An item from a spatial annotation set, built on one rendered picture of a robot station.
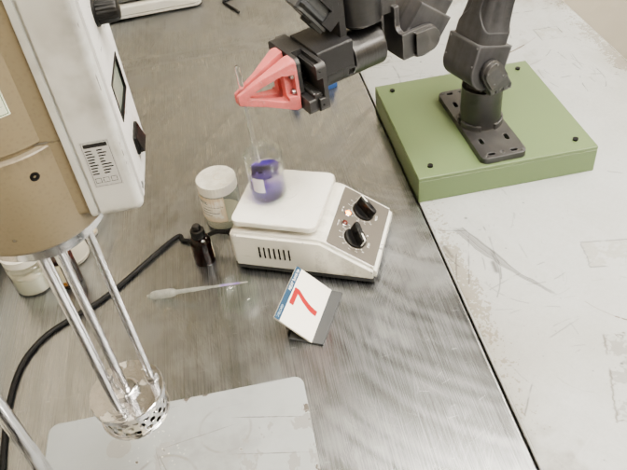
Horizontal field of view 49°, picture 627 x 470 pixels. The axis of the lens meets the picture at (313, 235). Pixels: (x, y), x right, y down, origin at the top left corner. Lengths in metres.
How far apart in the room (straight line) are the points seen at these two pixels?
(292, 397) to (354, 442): 0.09
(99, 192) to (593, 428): 0.58
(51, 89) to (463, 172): 0.73
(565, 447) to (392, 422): 0.18
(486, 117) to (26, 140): 0.79
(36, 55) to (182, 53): 1.15
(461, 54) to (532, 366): 0.45
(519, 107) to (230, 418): 0.68
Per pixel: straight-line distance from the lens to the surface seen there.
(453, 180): 1.04
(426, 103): 1.19
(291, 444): 0.78
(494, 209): 1.05
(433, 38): 0.93
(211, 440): 0.80
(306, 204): 0.92
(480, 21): 1.02
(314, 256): 0.91
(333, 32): 0.88
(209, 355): 0.88
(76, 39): 0.40
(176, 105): 1.36
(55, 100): 0.42
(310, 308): 0.89
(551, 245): 1.00
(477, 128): 1.10
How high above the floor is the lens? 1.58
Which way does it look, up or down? 42 degrees down
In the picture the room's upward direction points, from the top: 8 degrees counter-clockwise
